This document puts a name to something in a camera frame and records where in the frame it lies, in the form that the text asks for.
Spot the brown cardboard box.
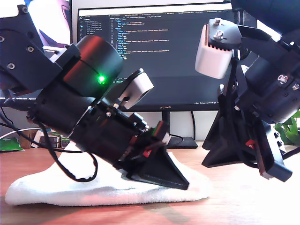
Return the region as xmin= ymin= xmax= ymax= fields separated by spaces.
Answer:
xmin=18 ymin=130 xmax=36 ymax=149

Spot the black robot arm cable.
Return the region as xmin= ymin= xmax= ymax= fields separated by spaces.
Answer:
xmin=282 ymin=147 xmax=300 ymax=160
xmin=0 ymin=103 xmax=98 ymax=183

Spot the black Huawei computer monitor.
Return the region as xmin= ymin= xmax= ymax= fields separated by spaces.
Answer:
xmin=76 ymin=1 xmax=258 ymax=150

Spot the white cable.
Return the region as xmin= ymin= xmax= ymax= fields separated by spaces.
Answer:
xmin=0 ymin=127 xmax=40 ymax=140

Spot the green leafy houseplant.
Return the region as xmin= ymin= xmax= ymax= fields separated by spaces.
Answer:
xmin=274 ymin=110 xmax=300 ymax=146

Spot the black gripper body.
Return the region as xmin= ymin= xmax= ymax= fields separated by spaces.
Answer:
xmin=70 ymin=105 xmax=169 ymax=169

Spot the pink white checked tea towel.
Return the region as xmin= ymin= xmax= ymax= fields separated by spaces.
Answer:
xmin=5 ymin=142 xmax=213 ymax=207

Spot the black monitor power cable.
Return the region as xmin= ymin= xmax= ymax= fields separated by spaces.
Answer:
xmin=190 ymin=112 xmax=197 ymax=139

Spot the green foil packet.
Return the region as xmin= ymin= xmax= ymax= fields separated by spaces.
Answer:
xmin=0 ymin=137 xmax=25 ymax=152

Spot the dark brown small box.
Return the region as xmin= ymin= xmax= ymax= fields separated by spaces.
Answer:
xmin=41 ymin=136 xmax=62 ymax=148

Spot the white teal small box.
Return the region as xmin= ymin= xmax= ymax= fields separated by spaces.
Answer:
xmin=31 ymin=130 xmax=47 ymax=148

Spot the black monitor with purple window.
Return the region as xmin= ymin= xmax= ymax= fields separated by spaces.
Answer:
xmin=0 ymin=0 xmax=73 ymax=109

